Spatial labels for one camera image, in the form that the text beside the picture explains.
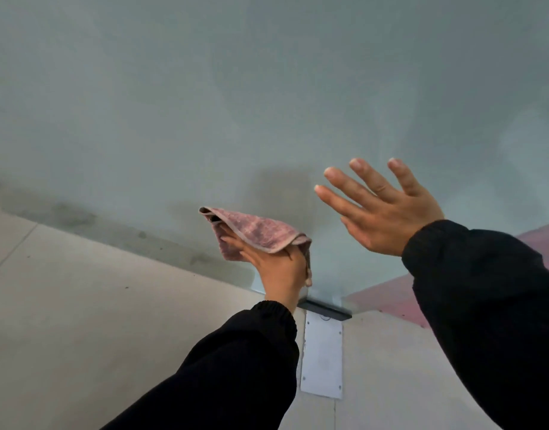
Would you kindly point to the person's right hand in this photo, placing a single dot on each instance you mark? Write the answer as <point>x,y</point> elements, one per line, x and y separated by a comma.
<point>391,223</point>

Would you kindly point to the person's left hand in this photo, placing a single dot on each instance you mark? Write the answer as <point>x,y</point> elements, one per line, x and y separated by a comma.
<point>279,273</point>

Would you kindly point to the person's right little finger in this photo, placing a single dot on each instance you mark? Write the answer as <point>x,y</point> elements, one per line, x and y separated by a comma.
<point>404,176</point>

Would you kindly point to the person's right middle finger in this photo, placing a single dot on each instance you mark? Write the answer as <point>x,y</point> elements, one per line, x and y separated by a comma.
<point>350,185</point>

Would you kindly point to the person's right thumb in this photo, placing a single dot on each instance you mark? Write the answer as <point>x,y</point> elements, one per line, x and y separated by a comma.
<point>355,231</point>

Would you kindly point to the person's left fingers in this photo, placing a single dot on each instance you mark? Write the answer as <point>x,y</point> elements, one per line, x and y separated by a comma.
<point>233,240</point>

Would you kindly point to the pink cleaning cloth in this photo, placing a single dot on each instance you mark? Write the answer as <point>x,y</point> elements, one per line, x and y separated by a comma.
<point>261,230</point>

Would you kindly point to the person's left forearm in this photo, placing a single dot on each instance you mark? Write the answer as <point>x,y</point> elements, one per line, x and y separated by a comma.
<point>238,371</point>

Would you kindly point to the person's right forearm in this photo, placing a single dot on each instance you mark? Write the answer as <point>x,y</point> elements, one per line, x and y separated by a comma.
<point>489,317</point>

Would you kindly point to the white metal mounting plate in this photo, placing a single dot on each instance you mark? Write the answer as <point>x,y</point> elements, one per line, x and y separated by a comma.
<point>322,358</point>

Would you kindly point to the frosted glass panel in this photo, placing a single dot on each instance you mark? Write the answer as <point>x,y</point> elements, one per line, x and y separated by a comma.
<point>212,107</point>

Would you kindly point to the black glass clamp bracket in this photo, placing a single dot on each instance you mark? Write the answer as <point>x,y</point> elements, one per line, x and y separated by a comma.
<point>324,309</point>

